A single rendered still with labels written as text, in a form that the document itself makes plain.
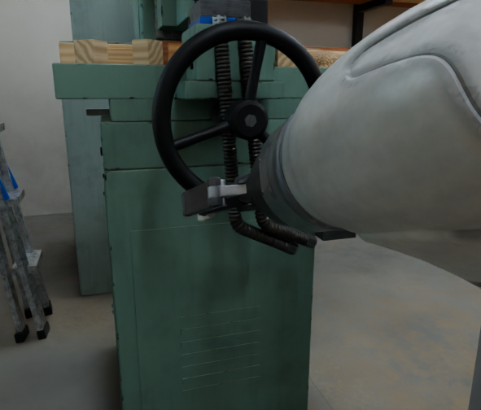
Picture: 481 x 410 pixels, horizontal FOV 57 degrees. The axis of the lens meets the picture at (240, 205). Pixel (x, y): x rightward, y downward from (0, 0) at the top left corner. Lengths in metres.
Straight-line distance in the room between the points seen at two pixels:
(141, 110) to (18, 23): 2.56
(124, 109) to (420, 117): 0.71
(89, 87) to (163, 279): 0.39
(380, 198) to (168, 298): 0.78
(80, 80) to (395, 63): 0.71
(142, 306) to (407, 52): 0.82
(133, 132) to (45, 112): 2.49
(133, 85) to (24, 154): 2.56
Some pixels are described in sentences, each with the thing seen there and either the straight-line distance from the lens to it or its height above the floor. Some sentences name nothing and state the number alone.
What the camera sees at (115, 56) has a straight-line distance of 1.00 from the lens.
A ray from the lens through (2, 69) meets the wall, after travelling 3.36.
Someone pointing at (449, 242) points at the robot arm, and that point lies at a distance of 0.21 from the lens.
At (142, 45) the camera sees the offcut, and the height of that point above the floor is 0.93.
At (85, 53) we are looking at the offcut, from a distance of 0.87.
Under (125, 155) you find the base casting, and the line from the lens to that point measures 0.85.
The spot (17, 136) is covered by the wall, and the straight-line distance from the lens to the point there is 3.36.
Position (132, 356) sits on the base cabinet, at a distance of 1.00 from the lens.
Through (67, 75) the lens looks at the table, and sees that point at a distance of 0.84.
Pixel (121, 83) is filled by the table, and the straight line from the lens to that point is 0.84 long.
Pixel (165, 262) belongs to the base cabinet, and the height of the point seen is 0.52.
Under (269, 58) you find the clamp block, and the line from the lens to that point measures 0.80.
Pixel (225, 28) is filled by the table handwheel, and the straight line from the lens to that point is 0.68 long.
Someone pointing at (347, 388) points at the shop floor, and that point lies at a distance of 1.45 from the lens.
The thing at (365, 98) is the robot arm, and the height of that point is 0.85.
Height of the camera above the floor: 0.85
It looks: 14 degrees down
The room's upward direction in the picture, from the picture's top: straight up
